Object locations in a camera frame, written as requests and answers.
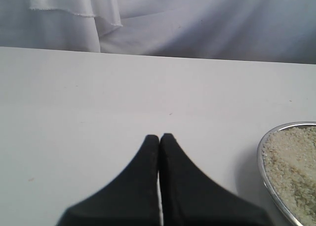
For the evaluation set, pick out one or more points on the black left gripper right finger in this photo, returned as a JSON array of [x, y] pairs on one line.
[[191, 198]]

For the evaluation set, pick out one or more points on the white backdrop cloth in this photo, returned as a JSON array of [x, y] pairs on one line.
[[257, 30]]

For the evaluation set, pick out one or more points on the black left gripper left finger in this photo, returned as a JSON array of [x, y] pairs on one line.
[[131, 199]]

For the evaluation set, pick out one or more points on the large steel rice plate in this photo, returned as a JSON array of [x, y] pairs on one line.
[[286, 157]]

